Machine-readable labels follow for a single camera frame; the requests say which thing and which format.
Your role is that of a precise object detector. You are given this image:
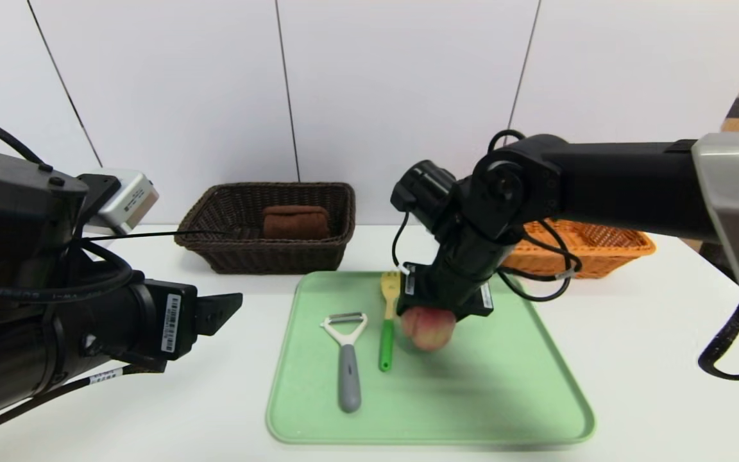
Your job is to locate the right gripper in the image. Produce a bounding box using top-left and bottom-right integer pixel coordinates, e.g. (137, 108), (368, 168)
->
(396, 244), (495, 322)

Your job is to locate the orange wicker basket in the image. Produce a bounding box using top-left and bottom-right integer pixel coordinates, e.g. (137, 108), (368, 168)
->
(501, 218), (658, 280)

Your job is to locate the brown towel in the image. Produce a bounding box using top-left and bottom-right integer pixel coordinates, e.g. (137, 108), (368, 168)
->
(262, 205), (331, 240)

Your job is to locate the light green plastic tray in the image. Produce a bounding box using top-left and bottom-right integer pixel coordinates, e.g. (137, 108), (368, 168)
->
(266, 270), (597, 445)

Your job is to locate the yellow fork green handle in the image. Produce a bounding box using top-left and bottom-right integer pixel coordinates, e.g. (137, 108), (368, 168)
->
(378, 271), (403, 373)

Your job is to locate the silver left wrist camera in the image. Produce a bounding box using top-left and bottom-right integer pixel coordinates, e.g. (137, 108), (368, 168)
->
(78, 169), (160, 235)

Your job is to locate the red yellow peach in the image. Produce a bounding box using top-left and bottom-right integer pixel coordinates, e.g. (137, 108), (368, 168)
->
(400, 306), (457, 352)

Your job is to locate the dark brown wicker basket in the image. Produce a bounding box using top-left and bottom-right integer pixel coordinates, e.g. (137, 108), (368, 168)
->
(174, 182), (356, 275)

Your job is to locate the thick black sleeved cable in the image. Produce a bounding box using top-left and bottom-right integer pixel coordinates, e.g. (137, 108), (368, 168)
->
(698, 298), (739, 381)

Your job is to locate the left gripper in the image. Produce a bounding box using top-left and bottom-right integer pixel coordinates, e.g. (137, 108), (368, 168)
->
(87, 278), (243, 366)

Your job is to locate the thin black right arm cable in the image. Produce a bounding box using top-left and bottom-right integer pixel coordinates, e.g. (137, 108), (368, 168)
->
(392, 128), (583, 302)

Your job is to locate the white peeler grey handle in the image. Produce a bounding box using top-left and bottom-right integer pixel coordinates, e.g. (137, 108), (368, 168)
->
(320, 312), (369, 413)

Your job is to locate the black zip tie tail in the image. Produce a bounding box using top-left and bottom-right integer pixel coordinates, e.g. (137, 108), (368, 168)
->
(81, 229), (216, 243)

